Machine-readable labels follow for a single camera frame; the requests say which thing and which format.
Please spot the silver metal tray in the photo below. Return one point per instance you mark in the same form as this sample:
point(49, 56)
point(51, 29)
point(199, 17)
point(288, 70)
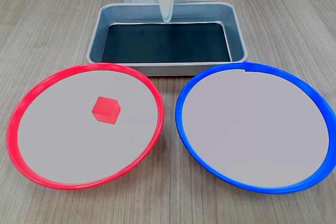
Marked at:
point(239, 40)

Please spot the black tray liner mat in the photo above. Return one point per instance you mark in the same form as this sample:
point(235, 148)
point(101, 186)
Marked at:
point(168, 43)

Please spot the red cube block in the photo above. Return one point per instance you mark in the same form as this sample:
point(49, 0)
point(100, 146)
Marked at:
point(106, 110)

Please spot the blue-rimmed white dish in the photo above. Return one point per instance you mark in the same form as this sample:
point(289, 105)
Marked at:
point(257, 129)

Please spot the red-rimmed white dish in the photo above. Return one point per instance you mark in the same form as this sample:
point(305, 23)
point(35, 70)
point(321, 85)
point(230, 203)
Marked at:
point(65, 142)

